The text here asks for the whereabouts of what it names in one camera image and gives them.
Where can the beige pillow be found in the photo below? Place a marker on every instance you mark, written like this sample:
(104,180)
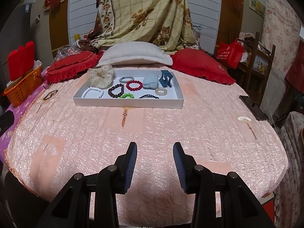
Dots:
(135,53)

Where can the blue hair claw clip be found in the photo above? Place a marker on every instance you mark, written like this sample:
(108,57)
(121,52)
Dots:
(166,78)

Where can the red cushion right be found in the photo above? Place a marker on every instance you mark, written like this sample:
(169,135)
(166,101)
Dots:
(199,64)

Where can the floral yellow blanket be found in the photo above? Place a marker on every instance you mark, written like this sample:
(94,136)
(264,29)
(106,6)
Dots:
(164,23)

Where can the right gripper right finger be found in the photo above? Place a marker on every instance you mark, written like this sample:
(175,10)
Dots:
(188,170)

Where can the clear plastic bag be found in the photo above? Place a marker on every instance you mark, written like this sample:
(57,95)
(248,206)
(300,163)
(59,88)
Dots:
(66,51)

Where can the orange plastic basket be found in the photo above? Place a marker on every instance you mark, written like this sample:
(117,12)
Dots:
(19,90)

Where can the red ruffled cushion left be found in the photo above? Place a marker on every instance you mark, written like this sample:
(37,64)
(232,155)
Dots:
(68,67)

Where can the red shopping bag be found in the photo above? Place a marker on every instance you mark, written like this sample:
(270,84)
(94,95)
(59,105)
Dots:
(230,54)

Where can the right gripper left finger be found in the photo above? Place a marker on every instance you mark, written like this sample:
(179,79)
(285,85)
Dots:
(125,168)

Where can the white shallow tray box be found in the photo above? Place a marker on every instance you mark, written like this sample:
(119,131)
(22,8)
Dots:
(127,91)

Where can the grey refrigerator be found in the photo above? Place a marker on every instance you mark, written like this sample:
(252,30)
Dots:
(15,32)

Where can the cream dotted scrunchie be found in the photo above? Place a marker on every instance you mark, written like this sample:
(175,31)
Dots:
(101,77)

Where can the pink quilted bedspread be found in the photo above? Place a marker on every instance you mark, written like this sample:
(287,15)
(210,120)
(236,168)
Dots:
(55,139)

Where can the wooden chair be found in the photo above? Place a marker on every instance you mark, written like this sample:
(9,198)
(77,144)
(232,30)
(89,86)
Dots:
(256,69)

